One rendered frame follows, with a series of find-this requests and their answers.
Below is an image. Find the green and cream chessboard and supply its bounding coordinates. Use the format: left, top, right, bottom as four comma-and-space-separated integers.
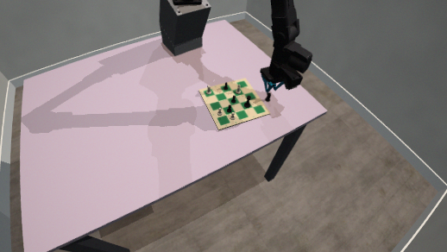
199, 78, 270, 130

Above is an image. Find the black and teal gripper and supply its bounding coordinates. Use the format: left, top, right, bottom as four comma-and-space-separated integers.
260, 59, 287, 93

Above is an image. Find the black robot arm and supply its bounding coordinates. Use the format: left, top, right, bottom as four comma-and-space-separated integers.
173, 0, 312, 90

